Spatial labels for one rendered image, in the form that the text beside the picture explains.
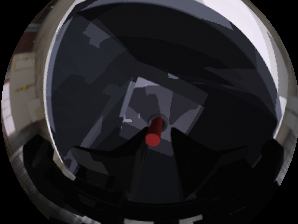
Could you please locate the dark red peg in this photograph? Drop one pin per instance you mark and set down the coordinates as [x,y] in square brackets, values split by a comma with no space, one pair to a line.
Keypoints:
[153,136]

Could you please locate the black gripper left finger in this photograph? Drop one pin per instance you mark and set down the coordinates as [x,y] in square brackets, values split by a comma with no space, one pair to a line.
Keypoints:
[125,162]

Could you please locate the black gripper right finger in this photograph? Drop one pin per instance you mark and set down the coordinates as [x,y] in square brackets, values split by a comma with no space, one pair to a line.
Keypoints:
[197,164]

